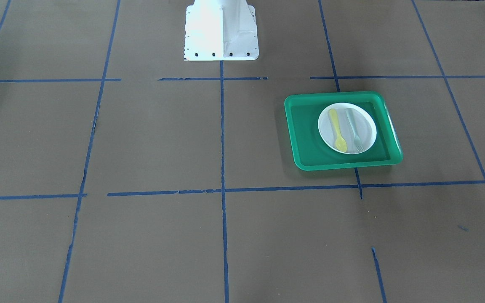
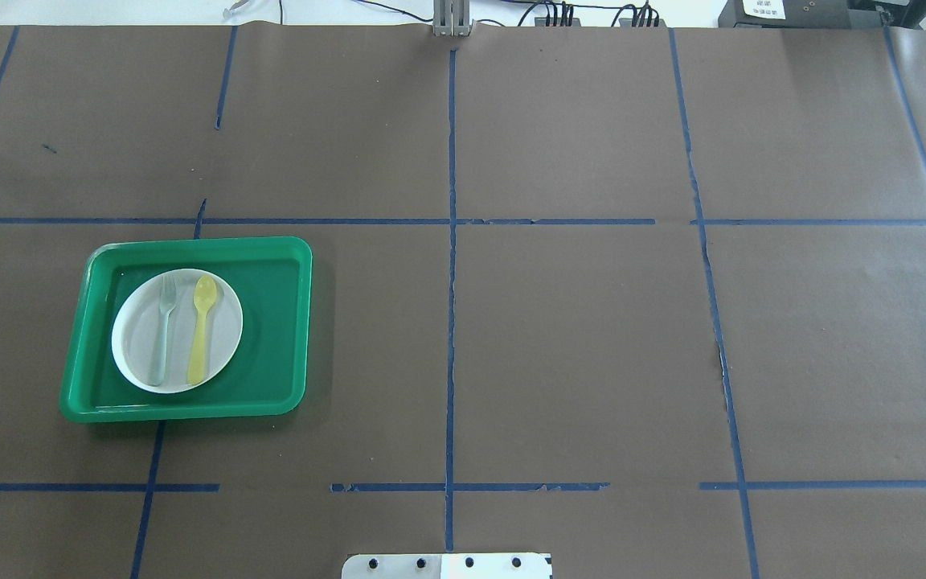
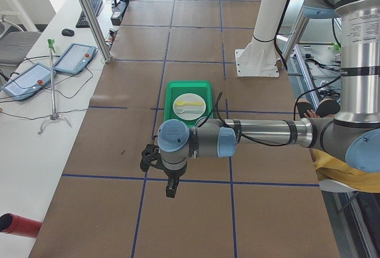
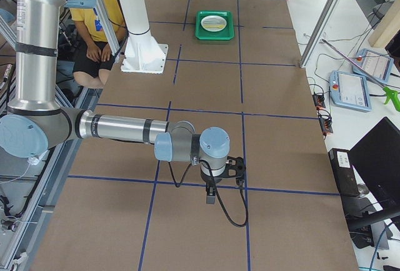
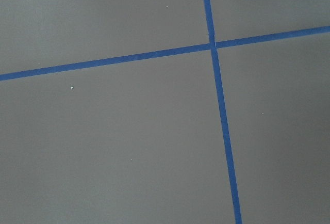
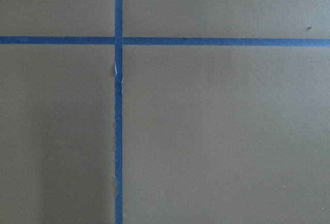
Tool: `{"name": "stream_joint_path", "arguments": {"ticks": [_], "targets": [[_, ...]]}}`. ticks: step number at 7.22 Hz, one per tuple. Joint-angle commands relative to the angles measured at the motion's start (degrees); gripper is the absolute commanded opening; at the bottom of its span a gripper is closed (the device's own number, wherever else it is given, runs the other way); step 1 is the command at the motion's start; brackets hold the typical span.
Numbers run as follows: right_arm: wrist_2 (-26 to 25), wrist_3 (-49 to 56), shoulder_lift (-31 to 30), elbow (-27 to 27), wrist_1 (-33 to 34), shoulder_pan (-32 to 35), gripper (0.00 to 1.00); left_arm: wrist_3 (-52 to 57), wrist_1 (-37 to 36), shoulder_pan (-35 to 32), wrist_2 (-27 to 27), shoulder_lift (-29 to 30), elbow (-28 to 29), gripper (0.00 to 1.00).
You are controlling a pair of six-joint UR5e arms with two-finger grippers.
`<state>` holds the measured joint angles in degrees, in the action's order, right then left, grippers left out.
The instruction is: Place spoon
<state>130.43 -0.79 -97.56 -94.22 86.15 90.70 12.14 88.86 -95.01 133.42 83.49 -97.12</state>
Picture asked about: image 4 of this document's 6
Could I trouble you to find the white round plate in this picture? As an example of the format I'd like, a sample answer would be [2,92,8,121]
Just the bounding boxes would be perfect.
[201,15,228,28]

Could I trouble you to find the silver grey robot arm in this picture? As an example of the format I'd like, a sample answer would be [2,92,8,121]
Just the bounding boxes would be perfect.
[1,0,230,204]

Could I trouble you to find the wooden beam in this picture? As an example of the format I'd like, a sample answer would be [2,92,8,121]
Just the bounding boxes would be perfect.
[368,0,400,48]

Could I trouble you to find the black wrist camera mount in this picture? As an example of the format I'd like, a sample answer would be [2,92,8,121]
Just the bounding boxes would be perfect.
[225,156,246,187]

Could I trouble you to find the green plastic tray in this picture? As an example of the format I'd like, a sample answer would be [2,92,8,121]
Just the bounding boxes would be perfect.
[195,11,234,41]

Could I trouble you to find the near blue teach pendant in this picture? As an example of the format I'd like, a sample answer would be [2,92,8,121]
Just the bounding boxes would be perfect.
[329,71,372,112]

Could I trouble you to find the person in yellow shirt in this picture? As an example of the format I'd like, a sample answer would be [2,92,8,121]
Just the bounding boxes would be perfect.
[71,0,126,89]

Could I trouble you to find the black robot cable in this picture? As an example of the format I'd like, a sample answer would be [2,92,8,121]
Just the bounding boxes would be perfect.
[167,158,249,227]

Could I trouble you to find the blue teach pendant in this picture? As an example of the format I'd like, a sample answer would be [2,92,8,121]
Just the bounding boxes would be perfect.
[354,49,394,84]
[329,71,372,112]

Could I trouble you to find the black monitor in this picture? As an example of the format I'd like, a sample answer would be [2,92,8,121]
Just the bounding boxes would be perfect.
[347,117,399,231]

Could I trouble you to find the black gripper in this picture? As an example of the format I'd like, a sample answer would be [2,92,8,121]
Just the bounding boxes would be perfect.
[201,170,228,204]

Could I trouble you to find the far orange black adapter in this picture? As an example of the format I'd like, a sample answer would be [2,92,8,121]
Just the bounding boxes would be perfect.
[312,93,326,109]

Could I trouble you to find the near orange black adapter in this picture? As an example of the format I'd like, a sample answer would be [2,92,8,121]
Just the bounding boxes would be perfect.
[318,115,333,136]

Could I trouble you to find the aluminium frame post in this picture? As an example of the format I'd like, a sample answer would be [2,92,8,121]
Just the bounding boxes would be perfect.
[299,0,340,68]

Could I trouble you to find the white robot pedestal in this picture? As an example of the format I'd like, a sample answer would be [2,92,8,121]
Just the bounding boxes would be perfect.
[119,0,168,74]

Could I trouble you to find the green handled reacher grabber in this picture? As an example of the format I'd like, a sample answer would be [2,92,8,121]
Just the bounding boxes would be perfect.
[321,39,400,112]

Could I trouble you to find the orange black adapter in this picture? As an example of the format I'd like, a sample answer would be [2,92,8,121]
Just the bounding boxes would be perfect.
[318,115,333,136]
[312,93,326,109]

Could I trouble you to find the black computer box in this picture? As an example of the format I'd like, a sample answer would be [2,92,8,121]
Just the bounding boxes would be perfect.
[328,148,359,197]

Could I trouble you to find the far blue teach pendant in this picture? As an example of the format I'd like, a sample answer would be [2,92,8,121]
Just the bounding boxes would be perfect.
[354,49,394,84]

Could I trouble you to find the blue network cable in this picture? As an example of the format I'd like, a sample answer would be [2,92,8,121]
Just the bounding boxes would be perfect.
[368,220,400,271]

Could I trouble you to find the yellow plastic spoon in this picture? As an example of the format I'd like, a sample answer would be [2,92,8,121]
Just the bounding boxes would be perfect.
[202,24,225,32]

